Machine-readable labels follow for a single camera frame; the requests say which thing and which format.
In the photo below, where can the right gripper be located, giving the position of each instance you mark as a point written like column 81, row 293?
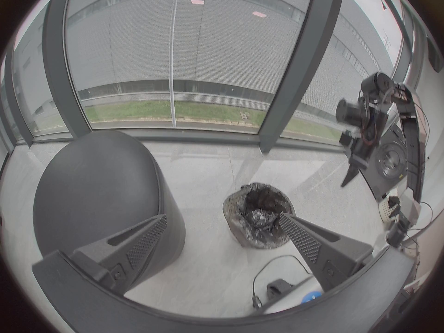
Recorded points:
column 360, row 153

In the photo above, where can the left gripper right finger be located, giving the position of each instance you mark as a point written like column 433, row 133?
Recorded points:
column 333, row 255

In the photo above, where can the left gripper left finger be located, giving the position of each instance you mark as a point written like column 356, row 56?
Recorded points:
column 118, row 258

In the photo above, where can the black plastic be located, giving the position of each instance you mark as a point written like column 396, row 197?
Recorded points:
column 263, row 219

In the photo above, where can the black plastic bag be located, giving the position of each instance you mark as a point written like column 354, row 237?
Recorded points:
column 236, row 220

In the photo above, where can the white power strip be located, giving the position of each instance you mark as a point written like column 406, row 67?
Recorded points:
column 385, row 210

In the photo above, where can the small black box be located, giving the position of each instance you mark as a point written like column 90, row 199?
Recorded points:
column 277, row 286

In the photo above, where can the dark grey round chair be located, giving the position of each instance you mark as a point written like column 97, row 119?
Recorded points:
column 97, row 193

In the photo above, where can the window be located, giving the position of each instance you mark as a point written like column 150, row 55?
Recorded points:
column 301, row 64

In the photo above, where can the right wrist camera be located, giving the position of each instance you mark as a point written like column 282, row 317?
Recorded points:
column 345, row 139

